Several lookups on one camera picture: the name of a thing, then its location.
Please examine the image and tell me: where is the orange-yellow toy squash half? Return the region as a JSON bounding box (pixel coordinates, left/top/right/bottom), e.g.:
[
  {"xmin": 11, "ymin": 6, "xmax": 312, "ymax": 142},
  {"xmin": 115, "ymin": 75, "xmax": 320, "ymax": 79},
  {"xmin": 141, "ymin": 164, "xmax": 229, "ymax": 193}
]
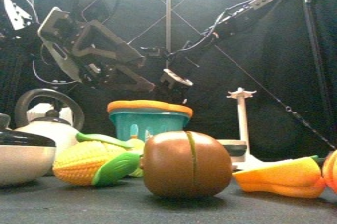
[{"xmin": 232, "ymin": 155, "xmax": 328, "ymax": 199}]

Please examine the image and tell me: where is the teal basket with orange rim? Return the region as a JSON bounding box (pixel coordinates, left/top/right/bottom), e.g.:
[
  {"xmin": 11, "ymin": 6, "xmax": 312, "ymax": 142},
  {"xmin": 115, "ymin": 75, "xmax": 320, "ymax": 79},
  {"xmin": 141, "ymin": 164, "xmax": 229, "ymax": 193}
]
[{"xmin": 107, "ymin": 99, "xmax": 195, "ymax": 143}]

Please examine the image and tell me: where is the yellow-green toy fruit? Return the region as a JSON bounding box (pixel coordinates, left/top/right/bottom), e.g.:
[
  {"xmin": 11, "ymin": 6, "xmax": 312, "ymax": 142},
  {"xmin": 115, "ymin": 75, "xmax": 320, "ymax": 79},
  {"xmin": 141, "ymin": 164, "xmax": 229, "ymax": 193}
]
[{"xmin": 125, "ymin": 137, "xmax": 148, "ymax": 179}]

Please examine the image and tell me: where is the brown toy kiwi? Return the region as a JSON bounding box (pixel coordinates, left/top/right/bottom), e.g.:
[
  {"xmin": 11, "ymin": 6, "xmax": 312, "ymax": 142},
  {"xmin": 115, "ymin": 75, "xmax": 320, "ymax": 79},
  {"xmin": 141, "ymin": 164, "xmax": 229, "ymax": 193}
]
[{"xmin": 141, "ymin": 130, "xmax": 233, "ymax": 199}]

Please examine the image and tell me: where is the yellow toy corn green husk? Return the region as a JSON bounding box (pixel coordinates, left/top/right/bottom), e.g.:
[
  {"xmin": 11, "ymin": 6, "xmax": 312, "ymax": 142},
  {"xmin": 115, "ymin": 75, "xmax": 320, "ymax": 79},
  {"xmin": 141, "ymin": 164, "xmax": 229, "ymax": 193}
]
[{"xmin": 52, "ymin": 131, "xmax": 143, "ymax": 187}]

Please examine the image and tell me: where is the white pot with black lid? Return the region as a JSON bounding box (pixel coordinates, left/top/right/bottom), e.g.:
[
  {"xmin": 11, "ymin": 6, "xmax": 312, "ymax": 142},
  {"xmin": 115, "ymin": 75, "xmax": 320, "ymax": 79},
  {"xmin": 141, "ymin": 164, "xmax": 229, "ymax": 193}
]
[{"xmin": 0, "ymin": 112, "xmax": 57, "ymax": 187}]

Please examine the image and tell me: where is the orange toy fruit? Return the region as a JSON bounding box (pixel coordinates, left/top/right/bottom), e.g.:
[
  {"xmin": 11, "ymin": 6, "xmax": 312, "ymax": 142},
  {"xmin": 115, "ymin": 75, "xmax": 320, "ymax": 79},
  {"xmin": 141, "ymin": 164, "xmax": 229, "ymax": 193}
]
[{"xmin": 321, "ymin": 150, "xmax": 337, "ymax": 194}]

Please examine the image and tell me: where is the grey cable loop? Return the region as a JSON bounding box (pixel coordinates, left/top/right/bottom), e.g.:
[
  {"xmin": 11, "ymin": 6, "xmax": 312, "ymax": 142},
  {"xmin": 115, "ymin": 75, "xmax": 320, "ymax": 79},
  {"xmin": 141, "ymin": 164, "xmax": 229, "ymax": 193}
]
[{"xmin": 32, "ymin": 44, "xmax": 80, "ymax": 86}]

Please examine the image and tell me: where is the thin diagonal brace wire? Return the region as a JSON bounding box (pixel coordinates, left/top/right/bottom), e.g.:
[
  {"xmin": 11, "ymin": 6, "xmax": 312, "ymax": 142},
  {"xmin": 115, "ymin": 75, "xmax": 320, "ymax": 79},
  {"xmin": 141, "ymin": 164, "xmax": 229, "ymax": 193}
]
[
  {"xmin": 127, "ymin": 0, "xmax": 221, "ymax": 45},
  {"xmin": 128, "ymin": 0, "xmax": 337, "ymax": 150}
]

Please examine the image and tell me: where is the white stand with post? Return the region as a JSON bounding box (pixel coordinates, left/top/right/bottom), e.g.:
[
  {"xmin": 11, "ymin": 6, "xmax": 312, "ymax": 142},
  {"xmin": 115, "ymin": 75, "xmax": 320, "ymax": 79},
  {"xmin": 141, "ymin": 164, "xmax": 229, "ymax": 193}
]
[{"xmin": 225, "ymin": 86, "xmax": 267, "ymax": 171}]

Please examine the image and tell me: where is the grey vertical frame pole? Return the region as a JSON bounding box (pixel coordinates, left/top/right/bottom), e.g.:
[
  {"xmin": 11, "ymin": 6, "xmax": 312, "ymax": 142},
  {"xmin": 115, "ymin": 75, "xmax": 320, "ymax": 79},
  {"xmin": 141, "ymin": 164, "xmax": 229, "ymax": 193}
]
[{"xmin": 165, "ymin": 0, "xmax": 173, "ymax": 69}]

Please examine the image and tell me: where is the white kettle with grey handle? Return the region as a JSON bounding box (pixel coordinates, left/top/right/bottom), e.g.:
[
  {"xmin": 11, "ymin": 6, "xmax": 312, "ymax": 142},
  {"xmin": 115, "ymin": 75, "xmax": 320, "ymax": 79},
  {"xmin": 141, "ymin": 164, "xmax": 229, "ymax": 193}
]
[{"xmin": 13, "ymin": 88, "xmax": 85, "ymax": 157}]

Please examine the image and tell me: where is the black frame post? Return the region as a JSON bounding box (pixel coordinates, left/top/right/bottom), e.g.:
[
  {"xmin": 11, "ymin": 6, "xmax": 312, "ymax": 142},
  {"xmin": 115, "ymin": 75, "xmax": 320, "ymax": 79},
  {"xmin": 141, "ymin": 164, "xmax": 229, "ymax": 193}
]
[{"xmin": 303, "ymin": 0, "xmax": 337, "ymax": 137}]

